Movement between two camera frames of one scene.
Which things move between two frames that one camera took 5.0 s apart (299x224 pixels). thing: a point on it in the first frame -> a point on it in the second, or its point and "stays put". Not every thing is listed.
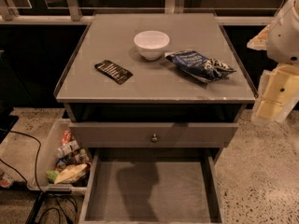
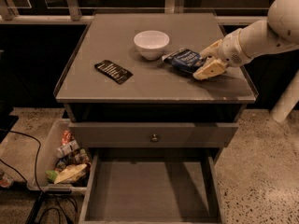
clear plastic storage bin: [62, 169] stays put
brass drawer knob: [154, 138] stays put
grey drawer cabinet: [158, 97] stays put
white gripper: [284, 42] -> [230, 51]
